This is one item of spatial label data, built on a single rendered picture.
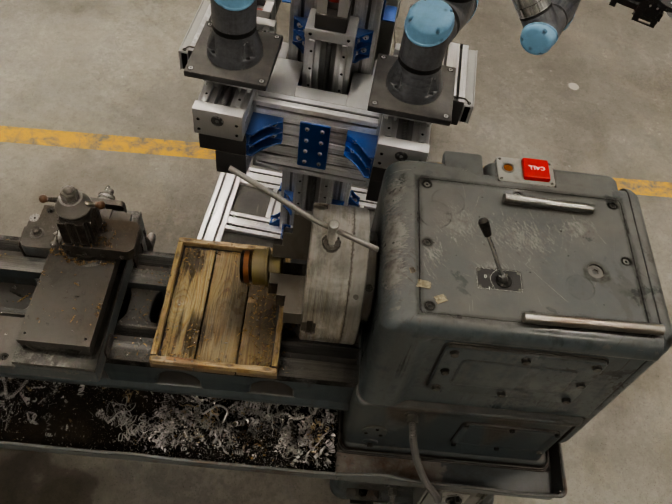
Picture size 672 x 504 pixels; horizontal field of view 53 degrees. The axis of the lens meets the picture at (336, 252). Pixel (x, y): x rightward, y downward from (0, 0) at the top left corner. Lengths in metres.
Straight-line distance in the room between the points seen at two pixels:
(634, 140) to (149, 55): 2.57
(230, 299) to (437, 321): 0.62
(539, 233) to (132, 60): 2.70
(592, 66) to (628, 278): 2.81
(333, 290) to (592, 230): 0.58
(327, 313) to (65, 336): 0.60
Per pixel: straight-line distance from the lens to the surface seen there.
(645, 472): 2.84
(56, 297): 1.69
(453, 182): 1.54
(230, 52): 1.85
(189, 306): 1.72
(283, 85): 1.97
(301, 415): 1.89
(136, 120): 3.44
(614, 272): 1.52
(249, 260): 1.52
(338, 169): 2.05
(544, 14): 1.63
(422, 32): 1.72
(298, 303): 1.46
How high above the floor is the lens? 2.36
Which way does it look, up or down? 54 degrees down
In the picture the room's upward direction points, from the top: 10 degrees clockwise
